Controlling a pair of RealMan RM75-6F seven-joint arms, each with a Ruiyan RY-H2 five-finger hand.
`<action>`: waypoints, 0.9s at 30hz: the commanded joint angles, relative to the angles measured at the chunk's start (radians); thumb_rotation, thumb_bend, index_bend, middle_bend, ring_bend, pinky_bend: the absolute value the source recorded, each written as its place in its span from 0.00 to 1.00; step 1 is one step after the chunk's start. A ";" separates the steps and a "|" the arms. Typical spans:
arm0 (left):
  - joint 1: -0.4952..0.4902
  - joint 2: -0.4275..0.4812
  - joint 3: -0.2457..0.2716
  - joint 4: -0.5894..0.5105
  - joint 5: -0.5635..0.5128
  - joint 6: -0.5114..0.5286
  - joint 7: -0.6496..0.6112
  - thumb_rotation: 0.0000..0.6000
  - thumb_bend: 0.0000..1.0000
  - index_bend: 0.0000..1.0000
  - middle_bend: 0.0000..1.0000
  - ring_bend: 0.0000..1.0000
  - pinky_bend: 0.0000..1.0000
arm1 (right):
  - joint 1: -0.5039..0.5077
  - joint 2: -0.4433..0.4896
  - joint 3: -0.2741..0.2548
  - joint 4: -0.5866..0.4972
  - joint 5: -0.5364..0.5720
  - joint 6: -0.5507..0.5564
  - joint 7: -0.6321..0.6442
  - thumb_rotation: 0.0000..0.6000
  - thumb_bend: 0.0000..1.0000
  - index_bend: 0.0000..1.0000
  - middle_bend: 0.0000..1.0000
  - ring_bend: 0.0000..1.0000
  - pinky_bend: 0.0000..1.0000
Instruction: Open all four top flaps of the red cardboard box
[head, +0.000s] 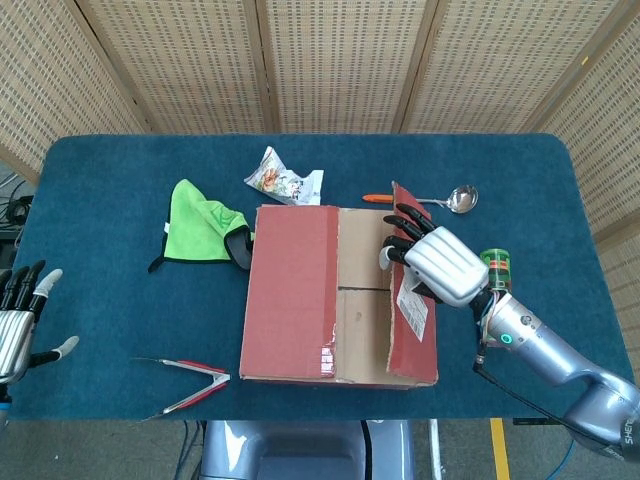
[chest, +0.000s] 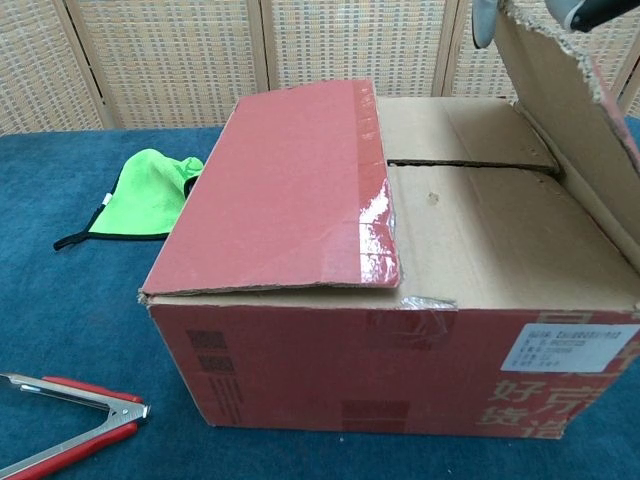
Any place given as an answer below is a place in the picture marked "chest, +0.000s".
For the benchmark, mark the blue table cover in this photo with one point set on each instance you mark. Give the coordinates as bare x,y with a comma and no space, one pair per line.
70,310

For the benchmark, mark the green microfiber cloth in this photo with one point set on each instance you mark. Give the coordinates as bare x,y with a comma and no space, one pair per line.
142,200

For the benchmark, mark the woven bamboo folding screen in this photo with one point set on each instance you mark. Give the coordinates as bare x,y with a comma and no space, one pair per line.
170,55

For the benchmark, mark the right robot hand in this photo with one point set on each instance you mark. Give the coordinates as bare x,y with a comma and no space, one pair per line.
484,22

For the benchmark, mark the red cardboard box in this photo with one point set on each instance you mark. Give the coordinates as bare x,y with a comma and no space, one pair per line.
320,360

